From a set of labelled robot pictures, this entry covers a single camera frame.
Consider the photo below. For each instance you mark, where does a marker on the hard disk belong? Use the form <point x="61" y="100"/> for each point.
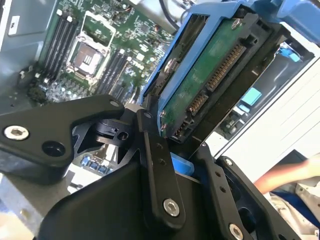
<point x="200" y="82"/>

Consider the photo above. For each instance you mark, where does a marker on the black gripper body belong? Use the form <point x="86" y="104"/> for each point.
<point x="105" y="205"/>

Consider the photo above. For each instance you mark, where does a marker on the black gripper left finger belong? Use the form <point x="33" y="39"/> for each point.
<point x="37" y="120"/>

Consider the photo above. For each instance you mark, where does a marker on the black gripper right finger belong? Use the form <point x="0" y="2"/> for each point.
<point x="217" y="182"/>

